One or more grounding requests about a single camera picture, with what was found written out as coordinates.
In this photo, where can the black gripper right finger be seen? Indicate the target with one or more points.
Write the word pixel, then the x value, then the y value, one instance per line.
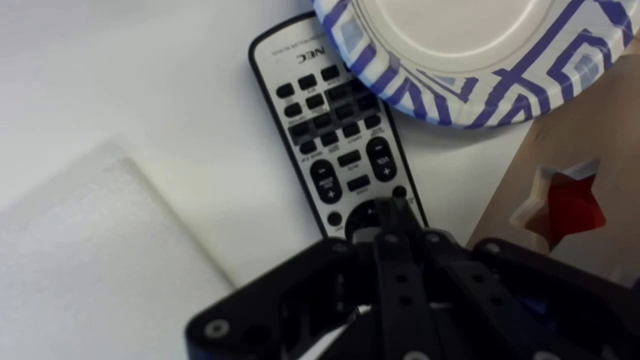
pixel 507 301

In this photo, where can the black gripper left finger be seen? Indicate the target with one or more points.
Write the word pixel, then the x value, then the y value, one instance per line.
pixel 320 307

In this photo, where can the silver black remote control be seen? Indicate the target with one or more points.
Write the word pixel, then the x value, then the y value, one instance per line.
pixel 312 132

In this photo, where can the red star block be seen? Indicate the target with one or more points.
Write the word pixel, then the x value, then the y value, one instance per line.
pixel 570 210

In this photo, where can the wooden shape sorter box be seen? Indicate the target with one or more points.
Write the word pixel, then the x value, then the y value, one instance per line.
pixel 601 121

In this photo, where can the blue patterned paper plate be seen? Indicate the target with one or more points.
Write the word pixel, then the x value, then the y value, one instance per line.
pixel 460 33

